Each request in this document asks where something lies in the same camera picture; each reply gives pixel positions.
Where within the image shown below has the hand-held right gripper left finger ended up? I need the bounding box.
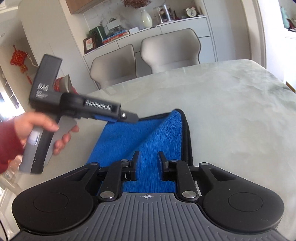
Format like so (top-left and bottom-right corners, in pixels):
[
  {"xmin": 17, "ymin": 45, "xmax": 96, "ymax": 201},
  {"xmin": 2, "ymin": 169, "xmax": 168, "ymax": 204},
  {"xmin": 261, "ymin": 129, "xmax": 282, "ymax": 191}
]
[{"xmin": 85, "ymin": 151, "xmax": 140, "ymax": 202}]

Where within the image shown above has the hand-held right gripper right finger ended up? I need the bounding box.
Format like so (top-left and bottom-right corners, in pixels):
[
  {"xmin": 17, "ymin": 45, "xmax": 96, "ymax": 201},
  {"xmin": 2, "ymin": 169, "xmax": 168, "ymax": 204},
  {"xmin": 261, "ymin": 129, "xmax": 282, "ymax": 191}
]
[{"xmin": 157, "ymin": 151, "xmax": 233, "ymax": 202}]

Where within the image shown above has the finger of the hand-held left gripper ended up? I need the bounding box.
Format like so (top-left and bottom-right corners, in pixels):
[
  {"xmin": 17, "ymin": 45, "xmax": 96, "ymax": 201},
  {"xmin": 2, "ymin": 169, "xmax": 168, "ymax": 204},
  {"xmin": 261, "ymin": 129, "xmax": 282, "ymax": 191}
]
[
  {"xmin": 92, "ymin": 113, "xmax": 117, "ymax": 123},
  {"xmin": 114, "ymin": 109, "xmax": 139, "ymax": 123}
]

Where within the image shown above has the blue towel with black edging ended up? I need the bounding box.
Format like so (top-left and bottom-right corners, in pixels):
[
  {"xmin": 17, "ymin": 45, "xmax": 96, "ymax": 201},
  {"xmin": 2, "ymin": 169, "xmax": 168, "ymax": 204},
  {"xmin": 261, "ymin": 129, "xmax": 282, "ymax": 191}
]
[{"xmin": 86, "ymin": 108, "xmax": 201, "ymax": 195}]

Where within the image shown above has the person's left forearm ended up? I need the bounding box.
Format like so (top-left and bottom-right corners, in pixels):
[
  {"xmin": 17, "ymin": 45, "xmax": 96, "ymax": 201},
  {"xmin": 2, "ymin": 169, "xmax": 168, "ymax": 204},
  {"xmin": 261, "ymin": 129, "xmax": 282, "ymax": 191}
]
[{"xmin": 0, "ymin": 118, "xmax": 26, "ymax": 175}]

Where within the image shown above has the person's left hand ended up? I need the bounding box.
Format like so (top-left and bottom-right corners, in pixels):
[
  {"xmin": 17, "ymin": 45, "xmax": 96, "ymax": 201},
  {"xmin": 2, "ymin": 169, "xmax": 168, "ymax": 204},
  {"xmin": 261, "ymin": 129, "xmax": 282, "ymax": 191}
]
[{"xmin": 14, "ymin": 112, "xmax": 80, "ymax": 156}]

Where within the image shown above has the red patterned cloth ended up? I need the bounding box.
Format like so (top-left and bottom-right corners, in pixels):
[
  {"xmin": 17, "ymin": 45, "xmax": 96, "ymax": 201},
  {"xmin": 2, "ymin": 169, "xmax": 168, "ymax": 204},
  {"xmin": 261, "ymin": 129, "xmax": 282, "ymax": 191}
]
[{"xmin": 53, "ymin": 77, "xmax": 78, "ymax": 94}]

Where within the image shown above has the beige chair with red cloth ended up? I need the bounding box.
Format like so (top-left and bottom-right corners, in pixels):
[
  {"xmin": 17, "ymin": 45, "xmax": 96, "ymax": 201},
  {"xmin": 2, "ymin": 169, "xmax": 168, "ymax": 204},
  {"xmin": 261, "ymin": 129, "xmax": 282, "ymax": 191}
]
[{"xmin": 53, "ymin": 74, "xmax": 80, "ymax": 95}]

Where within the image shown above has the beige dining chair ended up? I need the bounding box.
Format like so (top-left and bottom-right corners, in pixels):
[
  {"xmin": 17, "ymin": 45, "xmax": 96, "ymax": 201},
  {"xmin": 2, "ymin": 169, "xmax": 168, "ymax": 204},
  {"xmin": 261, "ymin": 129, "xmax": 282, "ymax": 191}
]
[
  {"xmin": 140, "ymin": 28, "xmax": 201, "ymax": 74},
  {"xmin": 89, "ymin": 44, "xmax": 138, "ymax": 90}
]

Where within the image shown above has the green box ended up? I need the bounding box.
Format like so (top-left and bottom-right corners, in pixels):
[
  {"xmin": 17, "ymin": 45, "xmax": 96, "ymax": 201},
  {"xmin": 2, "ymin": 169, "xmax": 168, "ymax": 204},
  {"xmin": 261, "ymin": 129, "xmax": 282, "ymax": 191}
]
[{"xmin": 88, "ymin": 26, "xmax": 107, "ymax": 48}]

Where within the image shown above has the stack of books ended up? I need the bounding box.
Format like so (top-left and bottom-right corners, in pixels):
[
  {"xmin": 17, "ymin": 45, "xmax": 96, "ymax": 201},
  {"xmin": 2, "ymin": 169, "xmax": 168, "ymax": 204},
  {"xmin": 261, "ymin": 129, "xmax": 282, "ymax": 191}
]
[{"xmin": 101, "ymin": 30, "xmax": 130, "ymax": 44}]

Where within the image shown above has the pale ceramic vase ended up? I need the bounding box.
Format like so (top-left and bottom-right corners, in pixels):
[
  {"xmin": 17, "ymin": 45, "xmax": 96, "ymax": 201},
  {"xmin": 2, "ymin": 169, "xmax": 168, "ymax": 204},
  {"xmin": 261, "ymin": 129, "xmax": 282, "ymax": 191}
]
[{"xmin": 140, "ymin": 6, "xmax": 153, "ymax": 29}]

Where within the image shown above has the clear glass jar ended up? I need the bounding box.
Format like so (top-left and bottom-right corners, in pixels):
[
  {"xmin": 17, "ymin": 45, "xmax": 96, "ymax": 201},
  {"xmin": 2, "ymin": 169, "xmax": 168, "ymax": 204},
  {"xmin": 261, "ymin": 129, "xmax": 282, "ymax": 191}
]
[{"xmin": 152, "ymin": 4, "xmax": 174, "ymax": 25}]

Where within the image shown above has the dried flower bunch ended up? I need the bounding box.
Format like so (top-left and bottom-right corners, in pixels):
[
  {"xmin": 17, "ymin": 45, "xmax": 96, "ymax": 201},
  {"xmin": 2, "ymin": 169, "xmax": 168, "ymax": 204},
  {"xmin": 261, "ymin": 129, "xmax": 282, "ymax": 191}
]
[{"xmin": 121, "ymin": 0, "xmax": 151, "ymax": 10}]

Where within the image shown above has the teal figurine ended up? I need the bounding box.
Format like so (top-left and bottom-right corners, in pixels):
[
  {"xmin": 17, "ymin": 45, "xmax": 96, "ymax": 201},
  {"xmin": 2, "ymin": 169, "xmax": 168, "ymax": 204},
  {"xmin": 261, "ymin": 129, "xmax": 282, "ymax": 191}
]
[{"xmin": 280, "ymin": 6, "xmax": 292, "ymax": 28}]

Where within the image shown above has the dark picture frame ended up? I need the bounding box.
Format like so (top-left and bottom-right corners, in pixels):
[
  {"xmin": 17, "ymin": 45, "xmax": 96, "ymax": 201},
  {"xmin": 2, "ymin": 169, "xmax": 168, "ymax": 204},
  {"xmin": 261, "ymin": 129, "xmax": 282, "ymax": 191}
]
[{"xmin": 83, "ymin": 36, "xmax": 97, "ymax": 54}]

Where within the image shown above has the red knot wall ornament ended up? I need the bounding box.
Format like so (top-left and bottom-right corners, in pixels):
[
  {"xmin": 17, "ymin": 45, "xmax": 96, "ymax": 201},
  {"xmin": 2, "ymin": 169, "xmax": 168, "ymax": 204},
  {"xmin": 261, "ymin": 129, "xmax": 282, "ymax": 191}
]
[{"xmin": 9, "ymin": 44, "xmax": 33, "ymax": 85}]

